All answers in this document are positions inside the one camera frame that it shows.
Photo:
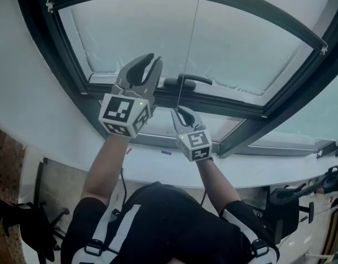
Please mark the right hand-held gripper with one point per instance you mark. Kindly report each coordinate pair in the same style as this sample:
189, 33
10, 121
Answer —
196, 144

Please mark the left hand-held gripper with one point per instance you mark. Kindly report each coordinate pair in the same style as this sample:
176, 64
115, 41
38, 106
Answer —
119, 114

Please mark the person's right forearm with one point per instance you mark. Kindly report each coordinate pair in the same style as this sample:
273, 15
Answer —
215, 183

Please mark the person's left forearm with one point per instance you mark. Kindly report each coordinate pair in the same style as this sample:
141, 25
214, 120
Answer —
103, 169

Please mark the dark framed casement window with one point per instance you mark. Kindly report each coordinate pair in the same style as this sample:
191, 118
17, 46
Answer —
226, 103

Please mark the small blue object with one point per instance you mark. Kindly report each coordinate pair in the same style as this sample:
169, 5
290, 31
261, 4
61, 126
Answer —
166, 153

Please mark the person's black shirt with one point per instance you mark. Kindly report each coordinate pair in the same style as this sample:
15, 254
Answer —
169, 224

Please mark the black mesh office chair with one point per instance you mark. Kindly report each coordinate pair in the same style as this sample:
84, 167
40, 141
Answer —
284, 216

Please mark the small dark object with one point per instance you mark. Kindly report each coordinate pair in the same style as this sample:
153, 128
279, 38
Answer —
319, 152

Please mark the black swivel office chair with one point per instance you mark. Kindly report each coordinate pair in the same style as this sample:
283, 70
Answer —
26, 221

